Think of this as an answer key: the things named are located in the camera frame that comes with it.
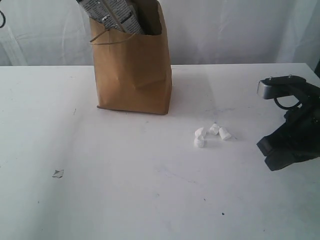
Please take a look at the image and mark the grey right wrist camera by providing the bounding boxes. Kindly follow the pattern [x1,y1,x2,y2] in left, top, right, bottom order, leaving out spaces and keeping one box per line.
[257,75,320,102]

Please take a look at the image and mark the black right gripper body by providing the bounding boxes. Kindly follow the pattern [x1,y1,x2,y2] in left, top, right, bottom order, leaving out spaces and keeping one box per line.
[274,96,320,158]

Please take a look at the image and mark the brown paper bag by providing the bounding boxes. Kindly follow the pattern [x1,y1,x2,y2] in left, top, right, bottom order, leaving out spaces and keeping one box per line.
[89,0,172,115]

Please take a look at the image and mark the dark blue biscuit package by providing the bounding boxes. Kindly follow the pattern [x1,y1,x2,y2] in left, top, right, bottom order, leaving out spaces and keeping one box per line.
[77,0,144,35]

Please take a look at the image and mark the torn paper scrap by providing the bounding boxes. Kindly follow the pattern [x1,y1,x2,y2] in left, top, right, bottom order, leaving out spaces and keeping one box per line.
[52,169,64,179]

